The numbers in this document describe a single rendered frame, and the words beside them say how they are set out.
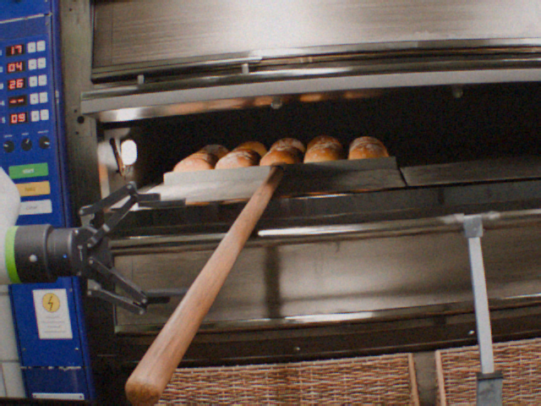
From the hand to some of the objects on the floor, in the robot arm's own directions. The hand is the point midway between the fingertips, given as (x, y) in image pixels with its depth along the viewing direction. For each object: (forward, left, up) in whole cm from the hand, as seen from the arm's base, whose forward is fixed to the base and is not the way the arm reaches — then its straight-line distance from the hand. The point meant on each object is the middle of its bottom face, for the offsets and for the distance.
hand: (181, 246), depth 168 cm
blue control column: (-39, +149, -118) cm, 194 cm away
